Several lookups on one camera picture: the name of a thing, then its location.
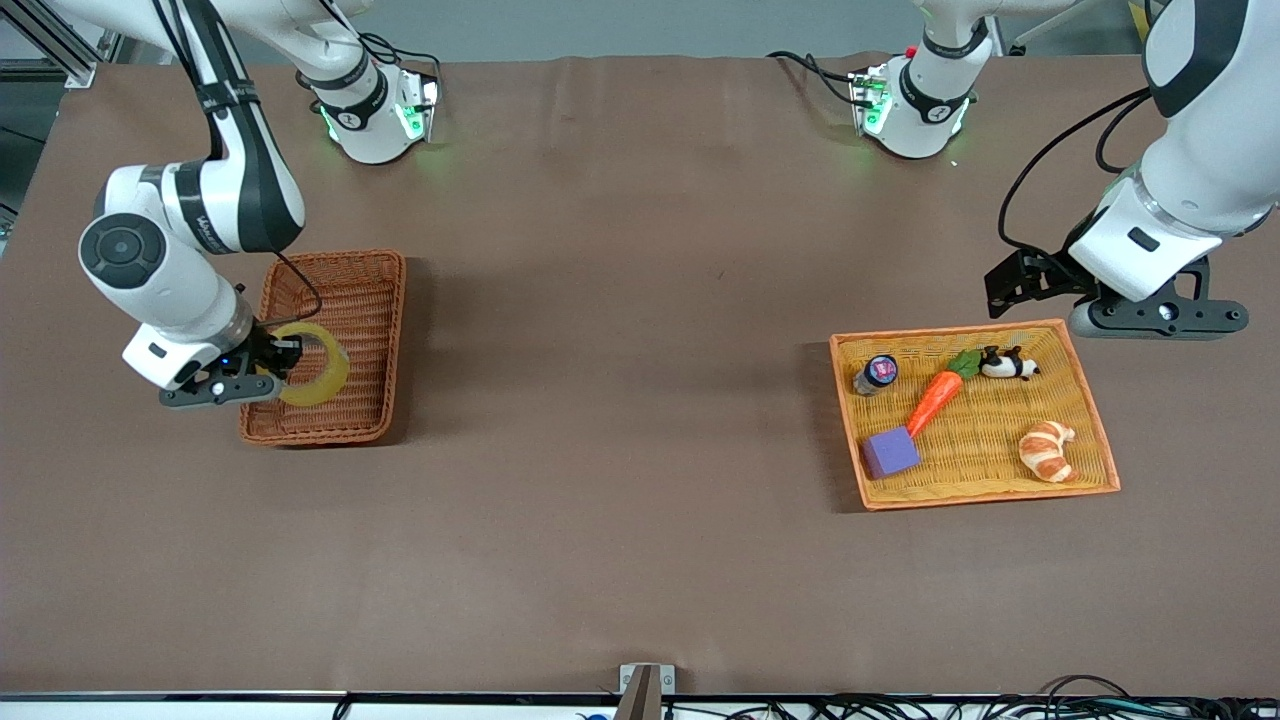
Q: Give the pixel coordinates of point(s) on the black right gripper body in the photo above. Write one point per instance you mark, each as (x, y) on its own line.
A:
(263, 351)

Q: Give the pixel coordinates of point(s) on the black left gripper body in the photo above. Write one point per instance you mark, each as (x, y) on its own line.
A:
(1052, 272)

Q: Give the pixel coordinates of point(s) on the yellowish clear tape roll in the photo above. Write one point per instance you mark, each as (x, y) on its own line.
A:
(330, 380)

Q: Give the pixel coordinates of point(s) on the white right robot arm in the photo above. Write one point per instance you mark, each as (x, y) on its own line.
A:
(240, 190)

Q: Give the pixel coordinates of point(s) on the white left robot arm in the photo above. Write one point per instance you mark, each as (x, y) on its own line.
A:
(1200, 180)

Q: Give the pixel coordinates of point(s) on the brown deep wicker basket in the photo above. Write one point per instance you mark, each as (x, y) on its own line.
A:
(370, 300)

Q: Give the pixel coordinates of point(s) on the yellow flat wicker basket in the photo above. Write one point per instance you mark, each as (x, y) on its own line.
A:
(980, 440)

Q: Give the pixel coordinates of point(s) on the black and white animal toy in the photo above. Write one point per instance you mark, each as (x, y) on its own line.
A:
(1005, 366)

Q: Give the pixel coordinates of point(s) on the orange toy carrot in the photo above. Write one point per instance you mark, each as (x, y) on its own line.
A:
(935, 400)

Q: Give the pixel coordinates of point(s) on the small jar with blue lid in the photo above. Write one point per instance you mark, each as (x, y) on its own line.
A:
(878, 373)

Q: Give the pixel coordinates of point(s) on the toy croissant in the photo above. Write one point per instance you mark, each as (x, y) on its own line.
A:
(1045, 452)

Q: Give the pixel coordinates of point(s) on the purple foam cube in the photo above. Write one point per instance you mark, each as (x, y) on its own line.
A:
(890, 453)

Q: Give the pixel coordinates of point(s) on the table cover sheet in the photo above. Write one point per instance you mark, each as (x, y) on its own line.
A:
(620, 400)

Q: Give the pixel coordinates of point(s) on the aluminium frame profile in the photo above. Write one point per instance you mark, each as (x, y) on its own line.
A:
(70, 62)

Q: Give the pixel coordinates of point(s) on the metal table edge bracket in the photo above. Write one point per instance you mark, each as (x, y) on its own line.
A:
(646, 685)

